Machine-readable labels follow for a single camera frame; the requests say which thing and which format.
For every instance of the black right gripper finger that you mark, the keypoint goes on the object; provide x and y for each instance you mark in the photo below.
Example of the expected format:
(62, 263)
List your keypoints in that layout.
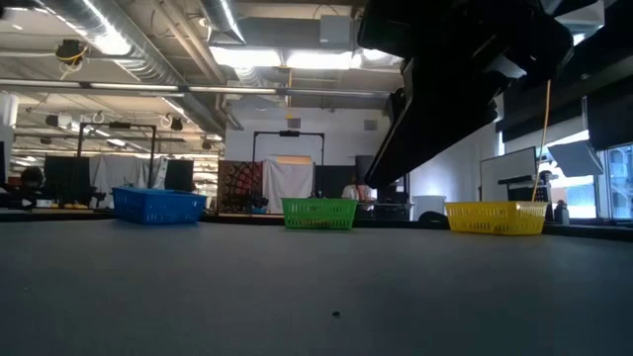
(425, 128)

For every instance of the white bin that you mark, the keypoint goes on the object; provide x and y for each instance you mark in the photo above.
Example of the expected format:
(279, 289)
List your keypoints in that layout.
(429, 205)

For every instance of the whiteboard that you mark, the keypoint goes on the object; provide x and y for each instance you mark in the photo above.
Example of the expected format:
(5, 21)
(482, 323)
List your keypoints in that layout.
(507, 173)

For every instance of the person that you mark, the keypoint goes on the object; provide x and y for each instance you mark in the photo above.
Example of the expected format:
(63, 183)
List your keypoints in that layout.
(32, 177)
(357, 192)

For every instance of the black flat panel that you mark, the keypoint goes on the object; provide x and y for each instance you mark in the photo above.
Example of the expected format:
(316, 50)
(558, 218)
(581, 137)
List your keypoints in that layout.
(334, 180)

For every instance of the yellow plastic basket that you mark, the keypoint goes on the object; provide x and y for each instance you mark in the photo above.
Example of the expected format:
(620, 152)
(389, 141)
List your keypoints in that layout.
(497, 217)

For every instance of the grey ceiling box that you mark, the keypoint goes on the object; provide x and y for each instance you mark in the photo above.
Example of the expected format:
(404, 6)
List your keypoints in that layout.
(335, 29)

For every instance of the bright ceiling light panel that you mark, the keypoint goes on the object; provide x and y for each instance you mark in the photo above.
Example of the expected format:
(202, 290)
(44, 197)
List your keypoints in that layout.
(247, 57)
(319, 59)

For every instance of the green plastic basket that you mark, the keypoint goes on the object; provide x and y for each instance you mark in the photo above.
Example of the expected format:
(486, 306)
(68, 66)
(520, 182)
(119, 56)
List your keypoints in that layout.
(319, 212)

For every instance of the white cloth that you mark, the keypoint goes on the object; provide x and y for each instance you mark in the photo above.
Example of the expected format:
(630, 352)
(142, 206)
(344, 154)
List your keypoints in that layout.
(287, 183)
(111, 170)

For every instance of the dark bottle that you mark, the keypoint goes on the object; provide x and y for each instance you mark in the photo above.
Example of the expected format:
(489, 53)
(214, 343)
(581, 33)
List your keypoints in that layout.
(562, 215)

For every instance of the black rectangular panel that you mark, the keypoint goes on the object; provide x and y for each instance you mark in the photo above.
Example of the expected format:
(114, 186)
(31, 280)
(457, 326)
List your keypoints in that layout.
(610, 123)

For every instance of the dark patterned cloth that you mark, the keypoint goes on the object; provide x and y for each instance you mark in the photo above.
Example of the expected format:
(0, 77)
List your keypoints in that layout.
(240, 180)

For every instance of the glass window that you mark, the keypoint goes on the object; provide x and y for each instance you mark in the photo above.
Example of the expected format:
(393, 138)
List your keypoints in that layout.
(620, 183)

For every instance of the black monitor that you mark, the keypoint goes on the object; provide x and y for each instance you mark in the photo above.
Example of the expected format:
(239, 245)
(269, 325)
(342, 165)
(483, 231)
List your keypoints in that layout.
(179, 175)
(66, 178)

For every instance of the blue plastic basket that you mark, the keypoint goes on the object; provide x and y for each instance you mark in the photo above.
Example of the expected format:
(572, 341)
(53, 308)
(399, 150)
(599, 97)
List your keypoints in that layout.
(158, 207)

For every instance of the grey ceiling pipe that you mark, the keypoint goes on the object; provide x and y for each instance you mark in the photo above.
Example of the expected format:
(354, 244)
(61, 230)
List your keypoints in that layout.
(148, 87)

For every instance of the grey wall vent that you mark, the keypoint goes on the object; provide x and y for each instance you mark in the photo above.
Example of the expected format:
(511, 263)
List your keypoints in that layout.
(294, 123)
(370, 125)

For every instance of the black metal camera frame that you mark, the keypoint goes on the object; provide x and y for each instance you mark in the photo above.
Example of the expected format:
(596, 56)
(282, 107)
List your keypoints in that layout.
(289, 133)
(118, 125)

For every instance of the silver ventilation duct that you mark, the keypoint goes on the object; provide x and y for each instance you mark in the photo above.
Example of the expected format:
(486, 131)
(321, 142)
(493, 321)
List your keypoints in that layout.
(203, 114)
(222, 20)

